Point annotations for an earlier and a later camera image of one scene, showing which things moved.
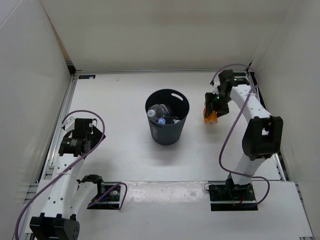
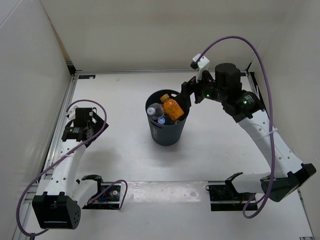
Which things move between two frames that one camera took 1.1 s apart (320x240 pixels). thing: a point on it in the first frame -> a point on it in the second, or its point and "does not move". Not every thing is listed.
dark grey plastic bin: x=168 y=134 does not move
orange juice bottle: x=212 y=119 -> x=171 y=108
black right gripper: x=221 y=111 -> x=187 y=88
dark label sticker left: x=87 y=77 does not move
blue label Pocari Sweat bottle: x=161 y=121 does not move
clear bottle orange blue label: x=158 y=111 does not move
